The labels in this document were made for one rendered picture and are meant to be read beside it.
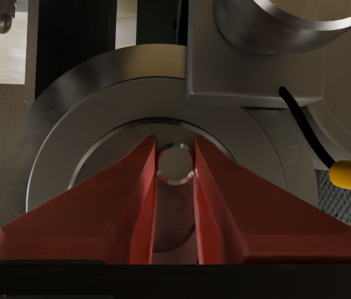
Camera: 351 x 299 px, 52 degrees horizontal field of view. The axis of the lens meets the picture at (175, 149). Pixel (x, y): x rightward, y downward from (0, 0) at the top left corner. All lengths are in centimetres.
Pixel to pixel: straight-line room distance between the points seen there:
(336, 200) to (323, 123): 23
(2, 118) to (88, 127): 39
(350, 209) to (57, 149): 29
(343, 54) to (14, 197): 17
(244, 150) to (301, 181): 3
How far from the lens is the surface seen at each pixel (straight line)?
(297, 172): 18
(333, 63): 19
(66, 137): 16
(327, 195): 42
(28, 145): 18
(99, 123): 16
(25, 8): 58
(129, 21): 285
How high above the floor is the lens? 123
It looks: level
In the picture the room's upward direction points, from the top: 178 degrees counter-clockwise
